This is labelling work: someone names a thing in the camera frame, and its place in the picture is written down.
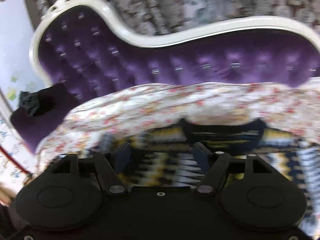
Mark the dark green scrunchie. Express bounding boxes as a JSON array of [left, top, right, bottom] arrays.
[[18, 91, 48, 116]]

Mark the purple tufted white-framed headboard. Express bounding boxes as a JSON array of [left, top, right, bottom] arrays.
[[29, 0, 319, 103]]

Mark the yellow navy patterned knit sweater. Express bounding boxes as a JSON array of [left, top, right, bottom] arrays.
[[97, 119, 319, 238]]

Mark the purple velvet side cushion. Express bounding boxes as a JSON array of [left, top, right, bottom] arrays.
[[10, 83, 78, 153]]

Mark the floral bedspread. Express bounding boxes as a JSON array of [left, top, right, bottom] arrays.
[[35, 78, 319, 175]]

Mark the brown damask curtain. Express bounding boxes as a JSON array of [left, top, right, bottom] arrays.
[[22, 0, 320, 36]]

